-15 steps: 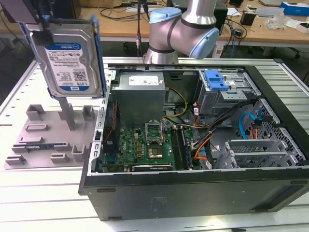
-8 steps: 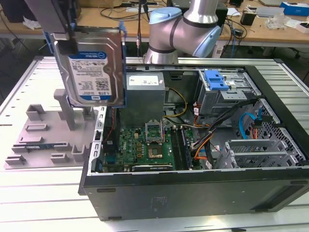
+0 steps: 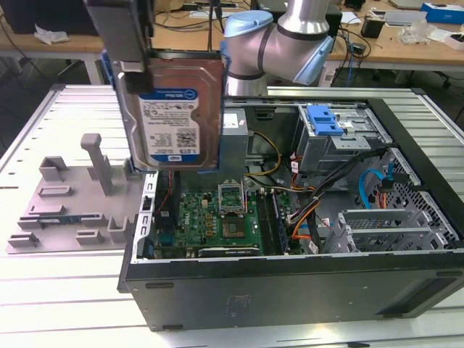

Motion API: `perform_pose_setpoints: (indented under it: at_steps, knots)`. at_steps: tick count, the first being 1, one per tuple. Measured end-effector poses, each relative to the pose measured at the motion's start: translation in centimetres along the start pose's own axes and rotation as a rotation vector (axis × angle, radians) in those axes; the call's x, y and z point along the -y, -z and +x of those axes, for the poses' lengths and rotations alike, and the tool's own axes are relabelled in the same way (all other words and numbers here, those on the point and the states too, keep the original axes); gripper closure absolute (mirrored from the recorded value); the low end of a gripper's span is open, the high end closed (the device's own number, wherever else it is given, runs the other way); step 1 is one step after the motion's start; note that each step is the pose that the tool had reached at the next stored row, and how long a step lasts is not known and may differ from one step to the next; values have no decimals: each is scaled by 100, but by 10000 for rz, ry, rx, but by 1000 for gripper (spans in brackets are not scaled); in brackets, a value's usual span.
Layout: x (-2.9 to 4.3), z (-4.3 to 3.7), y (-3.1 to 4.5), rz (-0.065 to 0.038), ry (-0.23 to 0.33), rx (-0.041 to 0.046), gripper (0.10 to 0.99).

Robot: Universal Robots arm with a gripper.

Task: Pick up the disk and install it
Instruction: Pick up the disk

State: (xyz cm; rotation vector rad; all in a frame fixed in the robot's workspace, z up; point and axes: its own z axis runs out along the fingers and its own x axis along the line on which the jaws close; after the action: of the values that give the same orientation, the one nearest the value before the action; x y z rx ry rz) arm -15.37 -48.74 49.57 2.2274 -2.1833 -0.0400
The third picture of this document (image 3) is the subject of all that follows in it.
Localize hard disk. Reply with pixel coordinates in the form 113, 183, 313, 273
101, 50, 229, 175

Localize blue data wire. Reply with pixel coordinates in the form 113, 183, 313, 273
357, 162, 397, 211

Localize orange black power wire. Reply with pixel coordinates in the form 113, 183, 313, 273
376, 173, 413, 210

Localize wooden top desk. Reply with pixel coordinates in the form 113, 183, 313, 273
0, 7, 233, 86
322, 7, 464, 88

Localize white plastic wrapper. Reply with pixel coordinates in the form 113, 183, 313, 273
33, 23, 70, 46

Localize large black box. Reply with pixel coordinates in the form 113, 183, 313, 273
0, 0, 101, 37

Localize grey power supply box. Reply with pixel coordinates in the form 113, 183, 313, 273
219, 108, 250, 182

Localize black case fan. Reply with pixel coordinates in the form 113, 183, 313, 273
155, 170, 183, 233

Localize grey parts rack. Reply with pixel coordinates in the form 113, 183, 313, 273
5, 133, 152, 254

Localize metal socket cover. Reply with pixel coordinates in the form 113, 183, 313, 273
216, 180, 244, 218

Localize RAM stick with blue label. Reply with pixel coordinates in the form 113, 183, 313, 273
38, 216, 83, 225

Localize green motherboard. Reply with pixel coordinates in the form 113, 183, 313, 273
154, 173, 302, 259

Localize metal locking lever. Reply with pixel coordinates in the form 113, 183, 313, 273
243, 179, 253, 215

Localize CPU socket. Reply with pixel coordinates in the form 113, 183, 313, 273
220, 215, 248, 241

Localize grey metal drive cage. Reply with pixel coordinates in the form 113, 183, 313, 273
295, 103, 394, 175

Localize dark RAM stick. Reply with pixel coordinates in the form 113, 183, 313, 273
256, 188, 282, 256

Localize black graphics card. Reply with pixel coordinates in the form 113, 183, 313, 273
197, 246, 261, 259

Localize small black box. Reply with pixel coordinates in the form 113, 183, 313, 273
360, 16, 385, 39

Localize flat silver device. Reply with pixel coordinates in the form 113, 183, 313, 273
383, 9, 428, 27

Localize clear plastic bags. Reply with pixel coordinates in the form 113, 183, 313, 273
398, 20, 452, 45

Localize black PC case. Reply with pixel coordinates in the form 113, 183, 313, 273
116, 94, 464, 333

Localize blue cardboard box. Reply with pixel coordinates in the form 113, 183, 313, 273
419, 1, 462, 25

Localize small white box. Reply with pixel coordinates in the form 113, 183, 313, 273
444, 31, 464, 50

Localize red black twisted wire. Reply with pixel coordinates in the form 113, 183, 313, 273
159, 173, 178, 218

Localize yellow black wire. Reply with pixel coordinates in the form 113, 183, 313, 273
244, 130, 283, 179

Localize blue drive carrier handle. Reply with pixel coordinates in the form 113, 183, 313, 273
306, 104, 344, 137

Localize black sleeved wire bundle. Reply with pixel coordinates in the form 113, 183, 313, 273
286, 146, 394, 254

